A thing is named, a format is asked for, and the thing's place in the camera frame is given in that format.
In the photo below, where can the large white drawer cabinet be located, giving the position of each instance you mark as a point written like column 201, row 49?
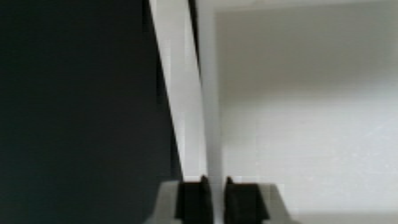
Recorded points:
column 281, row 77

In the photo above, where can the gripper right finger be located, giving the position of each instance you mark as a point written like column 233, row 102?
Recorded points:
column 253, row 204

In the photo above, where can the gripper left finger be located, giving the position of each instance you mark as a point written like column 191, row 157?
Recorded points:
column 184, row 203

